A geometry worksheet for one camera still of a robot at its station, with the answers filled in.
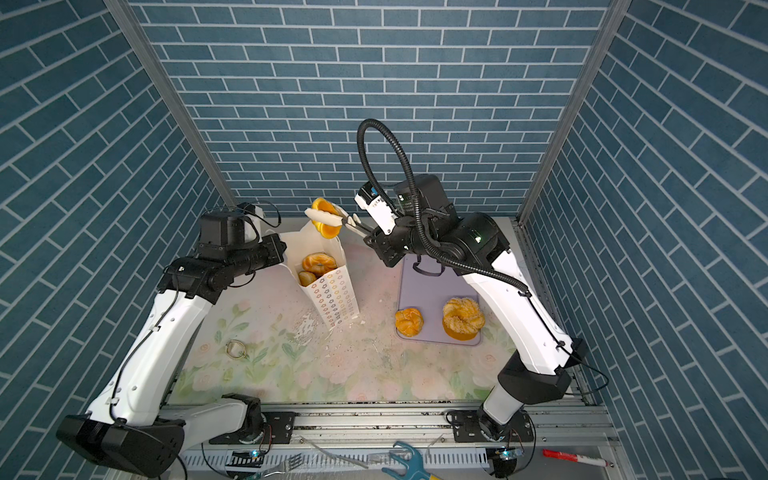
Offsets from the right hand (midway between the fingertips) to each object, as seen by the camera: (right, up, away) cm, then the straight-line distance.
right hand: (366, 231), depth 60 cm
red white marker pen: (+49, -53, +9) cm, 73 cm away
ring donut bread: (-18, -8, +29) cm, 35 cm away
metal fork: (-18, -54, +9) cm, 58 cm away
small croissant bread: (-20, -13, +26) cm, 35 cm away
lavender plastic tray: (+17, -19, +38) cm, 46 cm away
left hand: (-20, -2, +12) cm, 24 cm away
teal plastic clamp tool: (+10, -54, +7) cm, 55 cm away
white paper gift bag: (-10, -18, +20) cm, 28 cm away
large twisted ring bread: (+26, -25, +27) cm, 45 cm away
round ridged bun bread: (+10, -26, +29) cm, 40 cm away
